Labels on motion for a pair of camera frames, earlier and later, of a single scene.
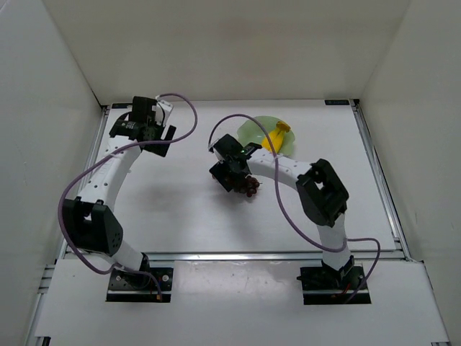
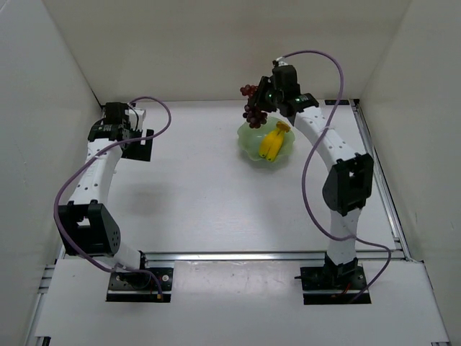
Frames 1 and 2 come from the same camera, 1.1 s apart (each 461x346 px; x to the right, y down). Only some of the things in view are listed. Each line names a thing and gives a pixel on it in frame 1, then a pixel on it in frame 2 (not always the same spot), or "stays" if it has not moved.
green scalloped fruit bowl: (251, 131) stays
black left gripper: (158, 145) to (137, 145)
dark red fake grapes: (250, 187) to (254, 117)
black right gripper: (223, 173) to (263, 93)
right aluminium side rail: (380, 176) stays
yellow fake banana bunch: (276, 136) stays
